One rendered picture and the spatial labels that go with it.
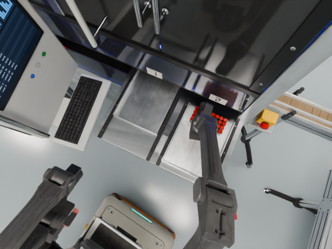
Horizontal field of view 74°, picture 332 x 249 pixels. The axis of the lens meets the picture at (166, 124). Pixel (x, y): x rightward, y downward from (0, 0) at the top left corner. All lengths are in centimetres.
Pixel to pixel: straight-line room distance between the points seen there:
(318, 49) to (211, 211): 48
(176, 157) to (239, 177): 105
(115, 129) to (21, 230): 71
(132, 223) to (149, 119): 88
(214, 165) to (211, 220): 17
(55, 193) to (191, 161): 68
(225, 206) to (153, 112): 74
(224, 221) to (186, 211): 147
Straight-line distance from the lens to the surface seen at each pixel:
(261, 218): 218
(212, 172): 64
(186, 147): 116
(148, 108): 121
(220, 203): 59
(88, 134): 133
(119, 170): 208
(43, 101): 131
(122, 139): 119
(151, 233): 179
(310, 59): 73
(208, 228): 55
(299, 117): 131
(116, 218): 181
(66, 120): 138
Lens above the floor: 202
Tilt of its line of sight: 75 degrees down
